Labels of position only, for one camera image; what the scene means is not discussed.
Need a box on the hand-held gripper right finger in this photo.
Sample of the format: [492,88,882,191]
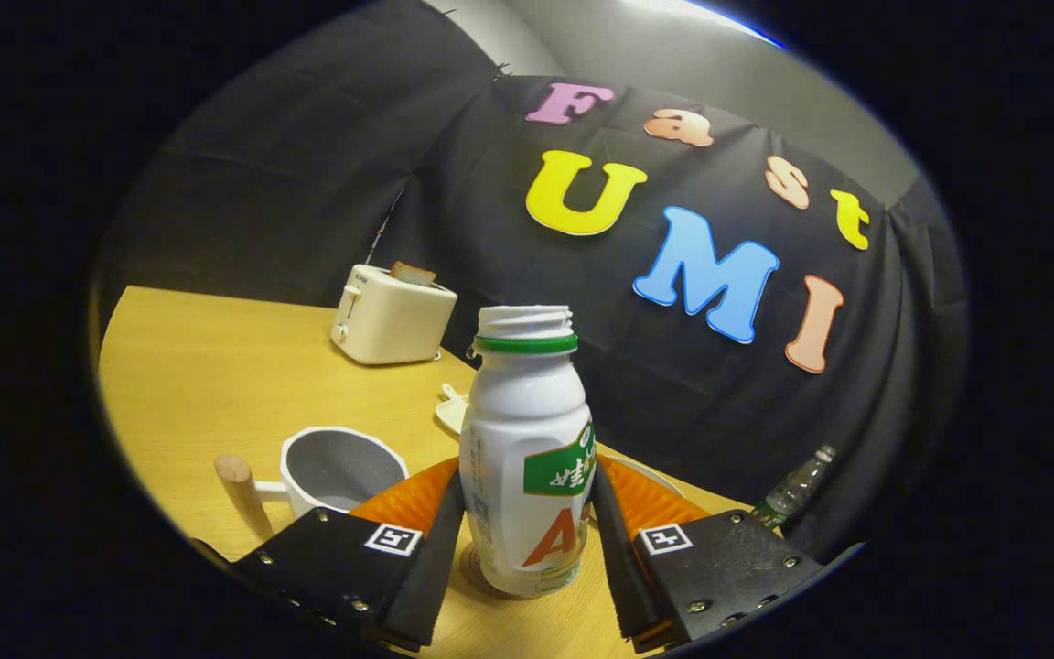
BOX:
[591,455,825,653]

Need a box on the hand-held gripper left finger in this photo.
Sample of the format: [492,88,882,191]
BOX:
[232,455,466,653]

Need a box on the round cork coaster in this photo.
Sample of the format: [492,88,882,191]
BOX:
[459,542,528,602]

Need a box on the white cup wooden handle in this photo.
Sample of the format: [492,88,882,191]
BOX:
[214,426,411,541]

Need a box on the white juice bottle green label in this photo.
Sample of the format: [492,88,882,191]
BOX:
[458,305,598,599]

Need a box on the clear plastic water bottle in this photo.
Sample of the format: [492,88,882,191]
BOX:
[751,445,837,530]

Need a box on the white round plate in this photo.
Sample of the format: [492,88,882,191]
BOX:
[602,453,685,500]

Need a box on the white divided condiment dish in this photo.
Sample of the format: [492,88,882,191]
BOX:
[436,383,471,435]

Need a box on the cream toaster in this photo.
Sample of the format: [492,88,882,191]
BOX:
[330,264,458,366]

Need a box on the wooden table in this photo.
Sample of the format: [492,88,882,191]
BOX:
[97,286,752,659]

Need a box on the black backdrop cloth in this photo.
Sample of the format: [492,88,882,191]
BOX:
[92,0,967,559]

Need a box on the thin hanging cable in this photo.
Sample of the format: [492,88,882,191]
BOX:
[370,181,407,266]

